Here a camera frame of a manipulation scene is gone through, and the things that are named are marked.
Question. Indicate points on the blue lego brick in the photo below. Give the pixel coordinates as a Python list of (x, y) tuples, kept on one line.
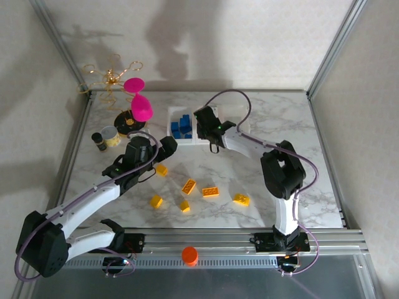
[(185, 119), (177, 134), (174, 127), (185, 127), (188, 136)]

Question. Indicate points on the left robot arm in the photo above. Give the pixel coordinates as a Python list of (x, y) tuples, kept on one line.
[(84, 201)]

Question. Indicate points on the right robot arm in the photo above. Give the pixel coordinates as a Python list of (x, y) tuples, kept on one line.
[(240, 140)]

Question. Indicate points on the yellow can with white lid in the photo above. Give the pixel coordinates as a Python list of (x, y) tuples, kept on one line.
[(111, 137)]

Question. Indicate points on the yellow six-stud lego brick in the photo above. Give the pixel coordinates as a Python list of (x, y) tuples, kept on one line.
[(210, 192), (189, 187)]

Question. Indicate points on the small black bottle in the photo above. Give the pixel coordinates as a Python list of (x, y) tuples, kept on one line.
[(99, 141)]

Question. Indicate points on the pink wine glass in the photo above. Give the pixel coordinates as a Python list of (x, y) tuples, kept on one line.
[(141, 109)]

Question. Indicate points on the orange plastic cylinder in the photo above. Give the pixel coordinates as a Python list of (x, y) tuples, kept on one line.
[(190, 255)]

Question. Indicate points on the small circuit board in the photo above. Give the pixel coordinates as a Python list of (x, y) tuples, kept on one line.
[(115, 262), (290, 263)]

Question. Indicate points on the aluminium extrusion frame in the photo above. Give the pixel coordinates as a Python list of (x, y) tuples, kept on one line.
[(199, 238)]

